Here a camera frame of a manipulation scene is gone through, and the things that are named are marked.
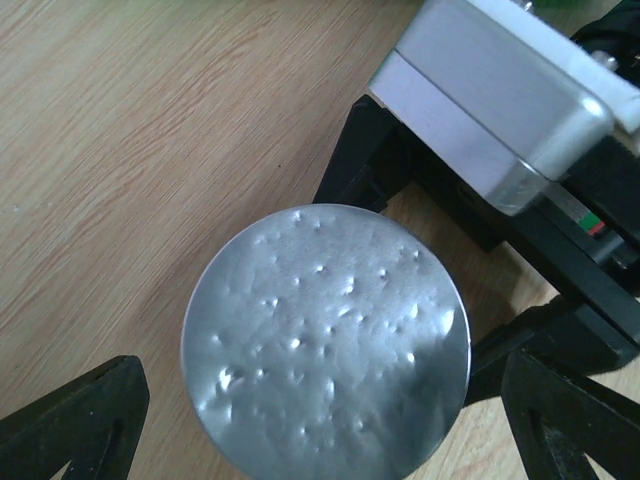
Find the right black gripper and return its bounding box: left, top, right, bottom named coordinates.
left=413, top=138, right=639, bottom=405

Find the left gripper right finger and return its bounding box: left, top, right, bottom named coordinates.
left=501, top=350, right=639, bottom=479

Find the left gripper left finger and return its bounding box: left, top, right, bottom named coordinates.
left=1, top=355, right=150, bottom=479

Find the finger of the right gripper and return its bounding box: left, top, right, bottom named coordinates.
left=313, top=95, right=414, bottom=213

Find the silver metal jar lid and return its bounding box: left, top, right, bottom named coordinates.
left=181, top=204, right=471, bottom=479

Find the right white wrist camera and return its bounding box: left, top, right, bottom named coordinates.
left=369, top=1, right=639, bottom=216

